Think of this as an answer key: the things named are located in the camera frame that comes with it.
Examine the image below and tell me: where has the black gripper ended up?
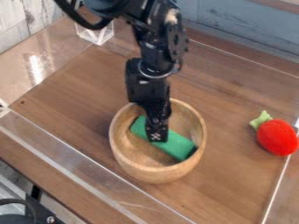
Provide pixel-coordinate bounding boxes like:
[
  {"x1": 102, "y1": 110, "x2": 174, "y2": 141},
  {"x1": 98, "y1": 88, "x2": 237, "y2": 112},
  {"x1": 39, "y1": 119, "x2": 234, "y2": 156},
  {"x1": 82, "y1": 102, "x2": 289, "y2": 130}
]
[{"x1": 126, "y1": 58, "x2": 173, "y2": 143}]

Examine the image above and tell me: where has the green rectangular block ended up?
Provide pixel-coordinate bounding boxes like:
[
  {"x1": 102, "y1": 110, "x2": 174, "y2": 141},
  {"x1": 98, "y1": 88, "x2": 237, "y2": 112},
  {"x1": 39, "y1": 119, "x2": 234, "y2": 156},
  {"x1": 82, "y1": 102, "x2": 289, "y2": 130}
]
[{"x1": 130, "y1": 115, "x2": 198, "y2": 162}]

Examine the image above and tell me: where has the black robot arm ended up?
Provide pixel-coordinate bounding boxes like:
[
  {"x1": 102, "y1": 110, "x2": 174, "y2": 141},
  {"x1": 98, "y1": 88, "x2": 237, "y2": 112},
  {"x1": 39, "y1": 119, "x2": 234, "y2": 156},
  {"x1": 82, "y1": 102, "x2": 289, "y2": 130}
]
[{"x1": 54, "y1": 0, "x2": 189, "y2": 143}]

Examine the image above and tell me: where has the brown wooden bowl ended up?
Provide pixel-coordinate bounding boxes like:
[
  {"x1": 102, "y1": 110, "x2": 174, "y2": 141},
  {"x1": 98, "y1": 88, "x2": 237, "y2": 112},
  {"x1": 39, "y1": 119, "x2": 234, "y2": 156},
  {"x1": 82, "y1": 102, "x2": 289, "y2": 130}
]
[{"x1": 109, "y1": 98, "x2": 207, "y2": 184}]

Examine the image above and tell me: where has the red plush strawberry toy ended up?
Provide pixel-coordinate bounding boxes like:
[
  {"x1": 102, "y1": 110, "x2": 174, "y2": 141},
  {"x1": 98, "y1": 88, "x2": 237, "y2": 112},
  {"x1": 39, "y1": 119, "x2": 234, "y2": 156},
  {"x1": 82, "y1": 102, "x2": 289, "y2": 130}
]
[{"x1": 249, "y1": 110, "x2": 299, "y2": 156}]

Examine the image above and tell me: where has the clear acrylic front wall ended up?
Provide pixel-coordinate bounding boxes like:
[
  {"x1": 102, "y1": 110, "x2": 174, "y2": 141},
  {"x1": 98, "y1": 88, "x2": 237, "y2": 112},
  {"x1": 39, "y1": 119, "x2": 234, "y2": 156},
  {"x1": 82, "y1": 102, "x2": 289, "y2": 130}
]
[{"x1": 0, "y1": 108, "x2": 195, "y2": 224}]

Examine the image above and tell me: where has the black clamp with cable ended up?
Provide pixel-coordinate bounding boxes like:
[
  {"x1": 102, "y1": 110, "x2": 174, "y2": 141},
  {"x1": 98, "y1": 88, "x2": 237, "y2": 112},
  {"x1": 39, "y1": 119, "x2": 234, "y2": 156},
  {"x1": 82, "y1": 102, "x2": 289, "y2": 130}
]
[{"x1": 0, "y1": 185, "x2": 66, "y2": 224}]

